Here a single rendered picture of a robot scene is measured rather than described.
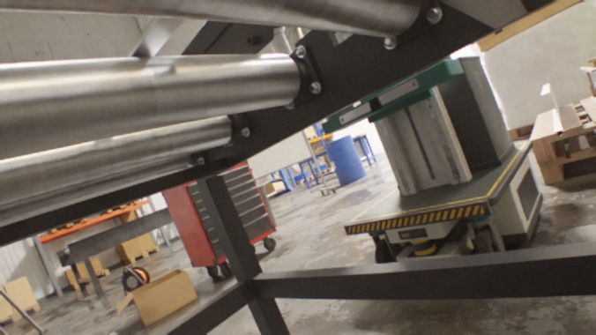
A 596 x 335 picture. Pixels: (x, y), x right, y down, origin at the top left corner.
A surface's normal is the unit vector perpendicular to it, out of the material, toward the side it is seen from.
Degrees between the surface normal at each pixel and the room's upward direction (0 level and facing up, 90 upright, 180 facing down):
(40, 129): 138
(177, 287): 90
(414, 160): 90
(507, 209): 90
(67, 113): 127
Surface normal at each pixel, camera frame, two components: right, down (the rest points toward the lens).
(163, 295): 0.56, -0.20
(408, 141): -0.67, 0.29
